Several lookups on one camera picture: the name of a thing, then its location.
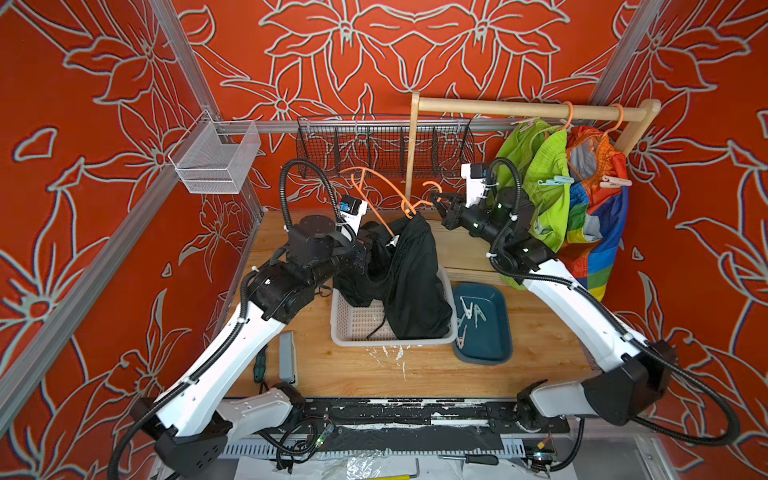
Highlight black shorts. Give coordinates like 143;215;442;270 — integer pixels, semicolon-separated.
333;214;453;340

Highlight orange clothes hanger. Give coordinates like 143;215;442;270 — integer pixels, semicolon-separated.
340;166;435;245

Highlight light green clothespin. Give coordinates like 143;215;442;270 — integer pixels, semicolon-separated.
471;304;487;329

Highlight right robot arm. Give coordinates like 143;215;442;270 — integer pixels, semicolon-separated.
430;158;741;447

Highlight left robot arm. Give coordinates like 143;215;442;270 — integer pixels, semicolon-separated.
107;158;368;479

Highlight lime green shorts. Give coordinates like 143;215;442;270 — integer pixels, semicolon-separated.
488;118;573;292

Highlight mint clothespin on green shorts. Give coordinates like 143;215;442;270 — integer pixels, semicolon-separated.
537;175;575;186

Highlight rainbow striped shorts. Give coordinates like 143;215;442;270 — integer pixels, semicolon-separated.
559;126;629;300

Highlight orange hanger of green shorts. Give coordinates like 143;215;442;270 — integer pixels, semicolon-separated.
560;101;575;132

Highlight orange hanger of rainbow shorts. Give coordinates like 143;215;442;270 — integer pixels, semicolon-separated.
601;103;625;140

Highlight white plastic basket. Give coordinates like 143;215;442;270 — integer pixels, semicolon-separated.
330;266;458;348

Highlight clothespin in tray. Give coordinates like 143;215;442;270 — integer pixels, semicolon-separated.
455;324;468;351
459;297;474;323

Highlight grey rectangular block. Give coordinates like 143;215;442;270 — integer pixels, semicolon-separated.
279;331;297;385

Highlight teal plastic tray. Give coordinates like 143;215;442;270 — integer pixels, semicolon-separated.
453;283;513;366

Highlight wooden clothes rack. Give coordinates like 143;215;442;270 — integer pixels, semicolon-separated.
403;91;662;286

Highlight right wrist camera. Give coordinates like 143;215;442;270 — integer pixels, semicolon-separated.
460;163;490;208

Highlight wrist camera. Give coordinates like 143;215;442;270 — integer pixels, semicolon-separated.
460;163;490;208
338;195;368;234

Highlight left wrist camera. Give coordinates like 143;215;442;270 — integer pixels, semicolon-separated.
338;195;368;234

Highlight black wire wall basket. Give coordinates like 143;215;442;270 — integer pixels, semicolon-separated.
296;114;476;180

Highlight green handled screwdriver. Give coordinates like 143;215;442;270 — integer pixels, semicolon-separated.
252;346;267;385

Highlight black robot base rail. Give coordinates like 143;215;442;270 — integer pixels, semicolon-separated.
269;397;575;453

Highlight clear acrylic wall bin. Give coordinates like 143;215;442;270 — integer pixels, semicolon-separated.
168;109;262;195

